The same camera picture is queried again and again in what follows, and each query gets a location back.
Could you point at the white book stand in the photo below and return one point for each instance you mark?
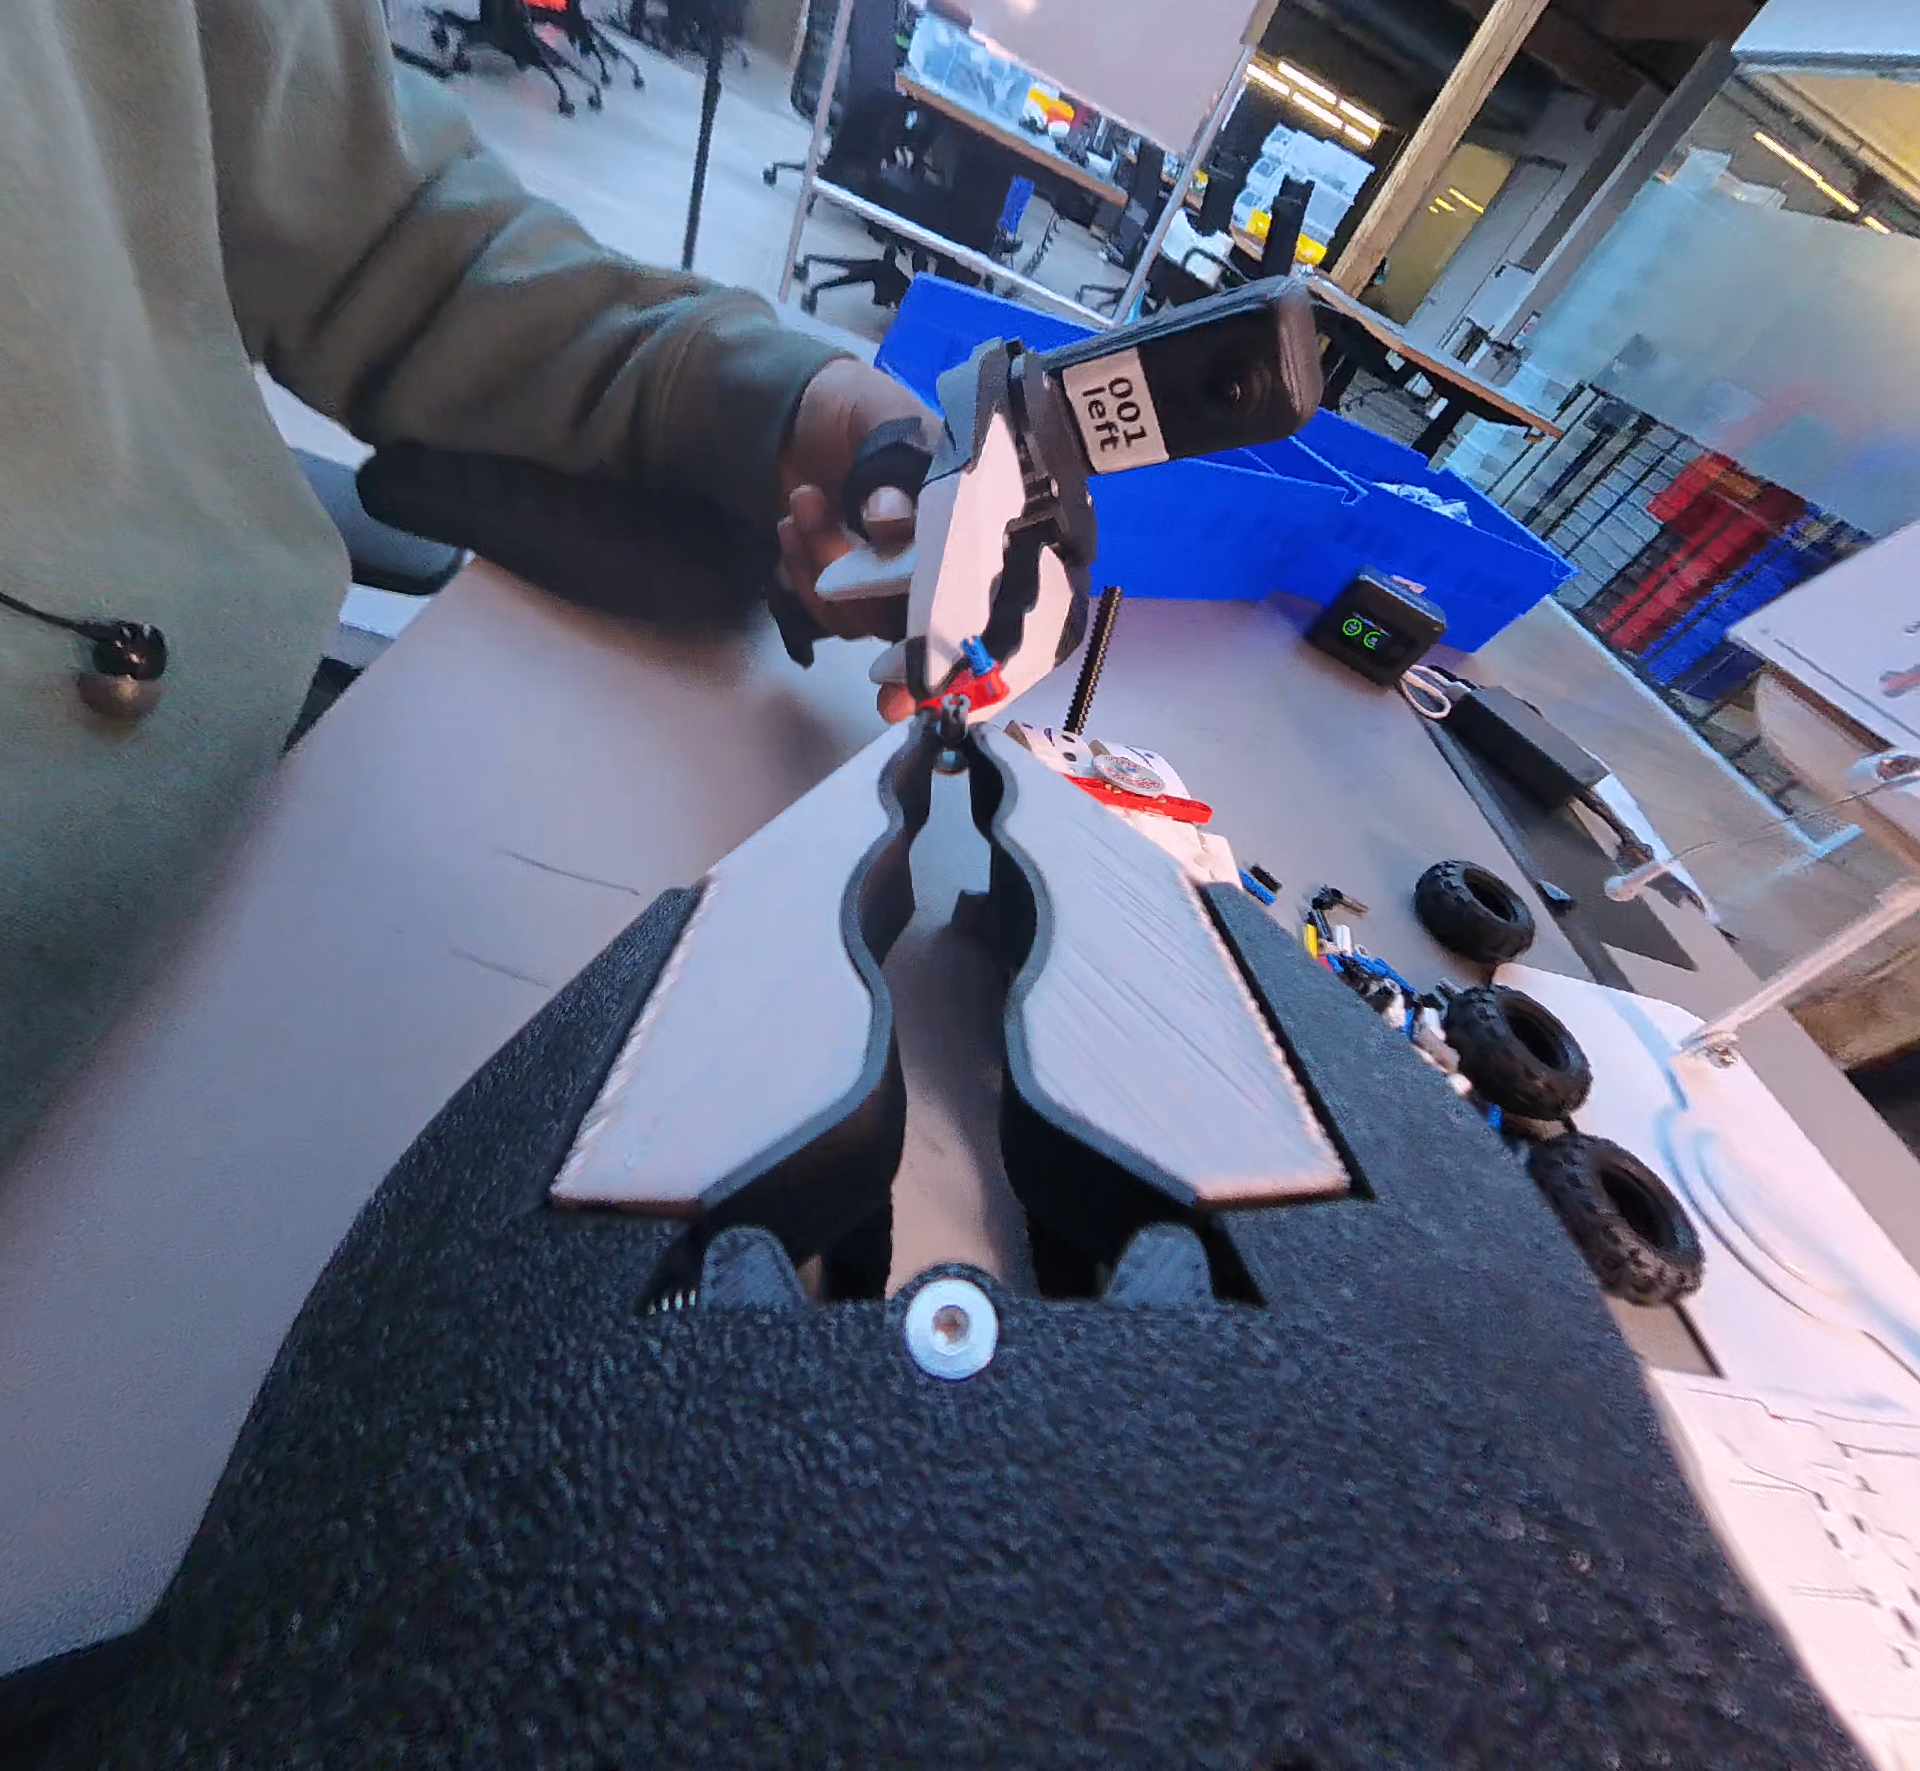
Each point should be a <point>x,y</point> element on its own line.
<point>1769,1172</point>

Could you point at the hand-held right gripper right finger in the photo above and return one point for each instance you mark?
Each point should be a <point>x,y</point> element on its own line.
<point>1155,1037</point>

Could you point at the person's left hand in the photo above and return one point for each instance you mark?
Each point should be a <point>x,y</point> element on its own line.
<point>820,510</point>

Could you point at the black rubber toy tyre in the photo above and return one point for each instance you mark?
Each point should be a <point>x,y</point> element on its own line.
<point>1515,1051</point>
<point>1478,912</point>
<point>1613,1219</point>

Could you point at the white sticker sheet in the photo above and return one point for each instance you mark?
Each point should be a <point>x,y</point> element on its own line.
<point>1815,1547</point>

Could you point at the black power adapter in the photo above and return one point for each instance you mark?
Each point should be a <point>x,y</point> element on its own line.
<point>1524,743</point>

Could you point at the wooden background table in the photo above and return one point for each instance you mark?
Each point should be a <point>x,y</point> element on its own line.
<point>1442,354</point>
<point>1021,143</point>

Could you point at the wooden support post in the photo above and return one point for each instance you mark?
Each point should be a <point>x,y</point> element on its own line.
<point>1487,61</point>

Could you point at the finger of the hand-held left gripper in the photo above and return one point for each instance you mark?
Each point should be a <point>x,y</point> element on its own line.
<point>1066,600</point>
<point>969,555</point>

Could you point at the person's left forearm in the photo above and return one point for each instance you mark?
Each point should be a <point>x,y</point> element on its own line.
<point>600,361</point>

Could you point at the black timer with green display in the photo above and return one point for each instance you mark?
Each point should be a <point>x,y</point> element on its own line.
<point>1374,631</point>

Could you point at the blue plastic bin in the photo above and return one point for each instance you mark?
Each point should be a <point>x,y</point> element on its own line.
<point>1201,526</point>
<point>1455,555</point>

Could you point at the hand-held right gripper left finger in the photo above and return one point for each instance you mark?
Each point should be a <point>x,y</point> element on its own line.
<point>735,1037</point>

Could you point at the metal storage rack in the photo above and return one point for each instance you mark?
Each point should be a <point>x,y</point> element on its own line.
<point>1725,555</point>

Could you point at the pile of small brick parts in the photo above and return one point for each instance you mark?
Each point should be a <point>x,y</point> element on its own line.
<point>1357,975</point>

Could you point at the small red brick beam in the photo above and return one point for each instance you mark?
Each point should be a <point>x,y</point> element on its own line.
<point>969,693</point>

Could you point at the white toy truck model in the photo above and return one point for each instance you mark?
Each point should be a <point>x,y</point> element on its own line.
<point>1125,773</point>

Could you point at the grey desk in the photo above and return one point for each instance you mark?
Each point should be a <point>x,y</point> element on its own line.
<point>377,826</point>

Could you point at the stack of clear storage boxes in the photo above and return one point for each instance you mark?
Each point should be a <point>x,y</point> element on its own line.
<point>1305,174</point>

